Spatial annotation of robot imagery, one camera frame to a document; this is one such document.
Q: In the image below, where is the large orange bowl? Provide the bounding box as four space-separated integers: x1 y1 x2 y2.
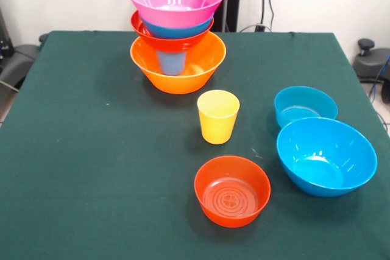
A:
130 31 227 94

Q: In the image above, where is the blue cup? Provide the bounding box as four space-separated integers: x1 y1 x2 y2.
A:
156 50 187 76

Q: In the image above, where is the wide red bowl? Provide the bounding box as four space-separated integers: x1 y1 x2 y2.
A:
130 10 215 52

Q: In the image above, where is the large blue bowl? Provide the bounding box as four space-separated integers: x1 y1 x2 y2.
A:
276 116 378 197
140 16 214 40

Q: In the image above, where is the yellow cup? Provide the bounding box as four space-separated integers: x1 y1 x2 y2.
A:
196 90 241 145

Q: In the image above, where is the small red bowl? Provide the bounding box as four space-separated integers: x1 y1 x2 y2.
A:
194 155 271 228

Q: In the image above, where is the small teal blue bowl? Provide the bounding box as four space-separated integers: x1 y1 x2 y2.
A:
274 86 338 129

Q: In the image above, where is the dark green table cloth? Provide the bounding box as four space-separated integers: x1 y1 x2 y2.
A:
0 30 390 260

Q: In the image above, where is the black wall cable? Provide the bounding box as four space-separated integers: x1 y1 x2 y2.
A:
240 0 275 32

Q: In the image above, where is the black pedestal leg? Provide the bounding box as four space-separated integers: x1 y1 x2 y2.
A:
353 38 390 104
0 33 48 90

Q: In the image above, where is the blue cable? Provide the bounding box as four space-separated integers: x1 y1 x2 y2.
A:
368 55 390 102

